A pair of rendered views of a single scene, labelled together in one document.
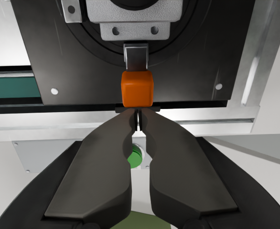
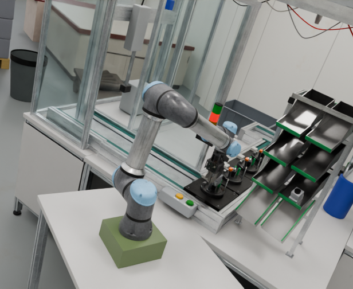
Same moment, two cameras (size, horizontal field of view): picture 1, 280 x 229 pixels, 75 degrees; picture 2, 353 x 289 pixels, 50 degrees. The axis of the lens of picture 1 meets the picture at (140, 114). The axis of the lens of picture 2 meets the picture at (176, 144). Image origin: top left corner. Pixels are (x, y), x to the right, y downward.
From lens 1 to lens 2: 211 cm
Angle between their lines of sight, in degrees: 93
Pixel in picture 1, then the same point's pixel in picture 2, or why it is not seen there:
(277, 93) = (232, 243)
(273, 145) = not seen: outside the picture
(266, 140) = not seen: outside the picture
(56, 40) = (196, 186)
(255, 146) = not seen: outside the picture
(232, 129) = (217, 216)
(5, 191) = (114, 199)
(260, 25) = (228, 207)
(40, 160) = (168, 190)
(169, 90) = (208, 200)
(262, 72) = (227, 212)
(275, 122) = (230, 252)
